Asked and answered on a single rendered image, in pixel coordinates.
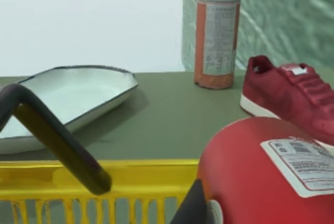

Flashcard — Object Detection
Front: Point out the red sneaker with white sole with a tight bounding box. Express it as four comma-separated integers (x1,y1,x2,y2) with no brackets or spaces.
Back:
239,55,334,147

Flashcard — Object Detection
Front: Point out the white dish with dark rim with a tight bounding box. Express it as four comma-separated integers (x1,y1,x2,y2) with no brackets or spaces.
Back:
0,64,139,155

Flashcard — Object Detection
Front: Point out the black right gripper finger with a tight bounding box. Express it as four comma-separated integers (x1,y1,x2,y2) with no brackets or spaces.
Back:
169,178,212,224

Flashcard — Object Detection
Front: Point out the orange and white spray can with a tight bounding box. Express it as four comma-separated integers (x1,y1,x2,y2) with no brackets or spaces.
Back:
193,0,243,90

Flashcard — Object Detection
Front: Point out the yellow slotted basket black handle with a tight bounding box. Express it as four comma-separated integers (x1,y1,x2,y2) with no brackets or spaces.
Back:
0,82,202,224

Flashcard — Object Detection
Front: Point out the red bottle with label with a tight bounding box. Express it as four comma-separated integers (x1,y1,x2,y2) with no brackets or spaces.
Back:
197,116,334,224

